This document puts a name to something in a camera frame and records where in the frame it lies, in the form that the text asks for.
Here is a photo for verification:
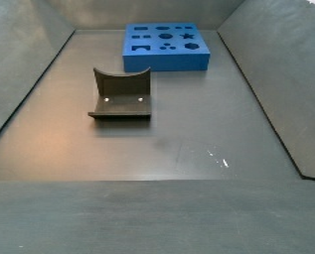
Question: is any black curved holder stand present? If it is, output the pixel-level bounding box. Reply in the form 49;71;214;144
88;68;152;119

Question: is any blue shape-sorter block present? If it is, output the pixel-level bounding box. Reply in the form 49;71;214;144
122;23;211;72

